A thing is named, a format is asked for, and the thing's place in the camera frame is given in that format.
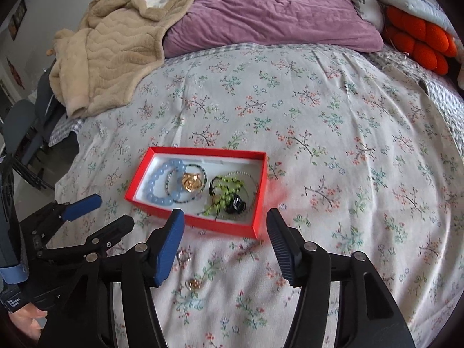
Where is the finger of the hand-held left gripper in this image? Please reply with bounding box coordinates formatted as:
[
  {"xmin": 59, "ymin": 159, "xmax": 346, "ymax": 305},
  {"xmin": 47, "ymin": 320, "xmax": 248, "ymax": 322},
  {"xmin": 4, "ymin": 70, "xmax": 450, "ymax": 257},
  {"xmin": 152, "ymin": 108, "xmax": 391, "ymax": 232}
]
[
  {"xmin": 20, "ymin": 195, "xmax": 102, "ymax": 245},
  {"xmin": 34, "ymin": 215, "xmax": 135, "ymax": 262}
]

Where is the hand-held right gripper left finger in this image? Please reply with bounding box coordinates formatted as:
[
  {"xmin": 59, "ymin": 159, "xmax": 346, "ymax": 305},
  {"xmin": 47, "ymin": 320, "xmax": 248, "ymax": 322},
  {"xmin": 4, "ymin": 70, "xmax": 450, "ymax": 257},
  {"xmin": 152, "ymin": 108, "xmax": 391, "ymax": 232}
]
[{"xmin": 36, "ymin": 208, "xmax": 185, "ymax": 348}]

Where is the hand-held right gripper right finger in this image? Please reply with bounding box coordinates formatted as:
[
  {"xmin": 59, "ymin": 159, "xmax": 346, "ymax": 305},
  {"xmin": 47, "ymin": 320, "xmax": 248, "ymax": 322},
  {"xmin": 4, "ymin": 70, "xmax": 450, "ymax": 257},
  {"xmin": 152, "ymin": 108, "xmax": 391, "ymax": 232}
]
[{"xmin": 266, "ymin": 208, "xmax": 417, "ymax": 348}]

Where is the red cardboard box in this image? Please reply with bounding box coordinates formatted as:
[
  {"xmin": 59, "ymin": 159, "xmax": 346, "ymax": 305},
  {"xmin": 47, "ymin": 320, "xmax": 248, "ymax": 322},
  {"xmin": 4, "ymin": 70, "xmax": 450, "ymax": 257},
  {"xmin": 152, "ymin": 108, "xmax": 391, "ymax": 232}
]
[{"xmin": 124, "ymin": 147, "xmax": 268, "ymax": 240}]

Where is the blue bead bracelet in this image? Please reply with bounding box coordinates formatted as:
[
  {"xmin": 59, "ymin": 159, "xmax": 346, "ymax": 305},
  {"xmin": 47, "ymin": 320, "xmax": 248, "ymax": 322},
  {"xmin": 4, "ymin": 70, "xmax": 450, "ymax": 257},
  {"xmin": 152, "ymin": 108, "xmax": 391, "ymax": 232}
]
[{"xmin": 146, "ymin": 157, "xmax": 187, "ymax": 207}]

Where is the small multicolour bead bracelet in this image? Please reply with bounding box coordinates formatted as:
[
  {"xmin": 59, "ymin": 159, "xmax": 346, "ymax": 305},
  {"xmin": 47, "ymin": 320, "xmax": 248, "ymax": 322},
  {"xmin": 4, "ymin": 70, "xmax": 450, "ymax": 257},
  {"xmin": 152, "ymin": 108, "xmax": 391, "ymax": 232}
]
[{"xmin": 164, "ymin": 164, "xmax": 208, "ymax": 204}]

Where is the green bead bracelet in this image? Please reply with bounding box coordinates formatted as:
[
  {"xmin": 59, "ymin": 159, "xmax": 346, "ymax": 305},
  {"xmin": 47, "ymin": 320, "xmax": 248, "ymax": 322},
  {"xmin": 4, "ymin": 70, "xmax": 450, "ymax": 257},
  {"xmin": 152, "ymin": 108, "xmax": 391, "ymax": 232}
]
[{"xmin": 203, "ymin": 175, "xmax": 247, "ymax": 222}]

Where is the person's left hand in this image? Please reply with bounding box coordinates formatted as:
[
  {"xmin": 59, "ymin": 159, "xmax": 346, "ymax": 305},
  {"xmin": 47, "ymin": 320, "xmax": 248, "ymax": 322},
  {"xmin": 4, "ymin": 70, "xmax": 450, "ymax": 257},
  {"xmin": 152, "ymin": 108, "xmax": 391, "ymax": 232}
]
[{"xmin": 7, "ymin": 306, "xmax": 49, "ymax": 343}]

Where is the dark cloth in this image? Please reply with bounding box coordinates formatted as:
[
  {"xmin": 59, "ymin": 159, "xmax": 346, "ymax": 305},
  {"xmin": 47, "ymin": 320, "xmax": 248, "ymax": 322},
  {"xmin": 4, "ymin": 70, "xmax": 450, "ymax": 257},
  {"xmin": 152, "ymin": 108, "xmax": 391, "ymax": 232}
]
[{"xmin": 34, "ymin": 67, "xmax": 80, "ymax": 149}]

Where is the grey chair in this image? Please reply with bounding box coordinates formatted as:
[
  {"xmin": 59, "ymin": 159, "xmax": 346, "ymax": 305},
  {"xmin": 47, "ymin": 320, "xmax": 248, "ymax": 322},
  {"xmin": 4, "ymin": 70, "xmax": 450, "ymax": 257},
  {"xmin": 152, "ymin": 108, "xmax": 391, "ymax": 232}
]
[{"xmin": 2, "ymin": 99, "xmax": 48, "ymax": 189}]

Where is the floral bedsheet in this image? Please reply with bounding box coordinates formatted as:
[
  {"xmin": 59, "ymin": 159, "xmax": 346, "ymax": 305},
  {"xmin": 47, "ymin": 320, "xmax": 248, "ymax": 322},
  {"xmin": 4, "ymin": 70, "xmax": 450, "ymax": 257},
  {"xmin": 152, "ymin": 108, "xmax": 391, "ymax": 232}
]
[{"xmin": 47, "ymin": 41, "xmax": 464, "ymax": 348}]

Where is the beige quilted blanket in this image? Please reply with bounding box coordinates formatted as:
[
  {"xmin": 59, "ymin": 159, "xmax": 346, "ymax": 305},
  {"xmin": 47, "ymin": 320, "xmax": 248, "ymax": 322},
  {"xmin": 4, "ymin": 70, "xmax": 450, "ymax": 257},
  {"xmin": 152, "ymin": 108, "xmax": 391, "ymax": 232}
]
[{"xmin": 49, "ymin": 0, "xmax": 207, "ymax": 118}]

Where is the grey checked quilt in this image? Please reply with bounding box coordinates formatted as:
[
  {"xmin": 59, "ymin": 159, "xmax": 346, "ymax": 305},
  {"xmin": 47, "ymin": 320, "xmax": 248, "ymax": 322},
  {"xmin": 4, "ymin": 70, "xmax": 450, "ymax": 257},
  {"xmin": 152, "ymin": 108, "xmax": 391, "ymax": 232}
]
[{"xmin": 366, "ymin": 49, "xmax": 464, "ymax": 127}]

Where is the purple pillow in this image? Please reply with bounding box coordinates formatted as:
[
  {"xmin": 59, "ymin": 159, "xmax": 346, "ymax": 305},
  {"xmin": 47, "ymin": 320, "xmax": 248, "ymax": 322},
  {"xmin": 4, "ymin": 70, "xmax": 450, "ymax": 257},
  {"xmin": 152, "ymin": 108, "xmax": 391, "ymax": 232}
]
[{"xmin": 163, "ymin": 0, "xmax": 385, "ymax": 59}]

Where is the orange plush toy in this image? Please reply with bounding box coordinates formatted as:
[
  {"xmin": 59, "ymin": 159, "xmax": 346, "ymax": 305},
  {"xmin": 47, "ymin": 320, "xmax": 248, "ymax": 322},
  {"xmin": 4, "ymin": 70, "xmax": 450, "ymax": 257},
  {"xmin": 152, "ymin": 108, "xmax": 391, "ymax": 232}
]
[{"xmin": 382, "ymin": 5, "xmax": 459, "ymax": 77}]

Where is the white printed cushion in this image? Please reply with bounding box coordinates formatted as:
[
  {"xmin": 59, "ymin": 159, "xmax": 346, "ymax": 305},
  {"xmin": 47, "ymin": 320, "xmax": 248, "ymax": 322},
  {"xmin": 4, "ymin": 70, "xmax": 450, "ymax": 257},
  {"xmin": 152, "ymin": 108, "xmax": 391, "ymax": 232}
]
[{"xmin": 335, "ymin": 0, "xmax": 385, "ymax": 31}]

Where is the white quilted cover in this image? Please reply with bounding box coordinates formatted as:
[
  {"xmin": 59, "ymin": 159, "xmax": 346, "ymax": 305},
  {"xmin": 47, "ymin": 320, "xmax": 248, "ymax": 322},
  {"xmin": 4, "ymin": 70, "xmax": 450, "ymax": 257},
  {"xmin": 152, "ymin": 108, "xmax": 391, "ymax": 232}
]
[{"xmin": 373, "ymin": 0, "xmax": 457, "ymax": 40}]

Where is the red wall ornament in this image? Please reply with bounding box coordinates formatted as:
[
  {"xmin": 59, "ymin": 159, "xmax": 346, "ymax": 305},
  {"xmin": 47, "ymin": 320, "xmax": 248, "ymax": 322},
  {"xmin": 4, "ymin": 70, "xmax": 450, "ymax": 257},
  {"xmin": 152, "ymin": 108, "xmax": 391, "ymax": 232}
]
[{"xmin": 6, "ymin": 56, "xmax": 20, "ymax": 88}]

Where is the framed wall picture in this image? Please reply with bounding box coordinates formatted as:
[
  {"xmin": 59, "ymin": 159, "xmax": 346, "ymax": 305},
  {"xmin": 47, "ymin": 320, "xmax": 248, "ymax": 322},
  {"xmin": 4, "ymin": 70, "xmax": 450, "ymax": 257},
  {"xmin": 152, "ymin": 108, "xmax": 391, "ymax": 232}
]
[{"xmin": 12, "ymin": 0, "xmax": 28, "ymax": 40}]

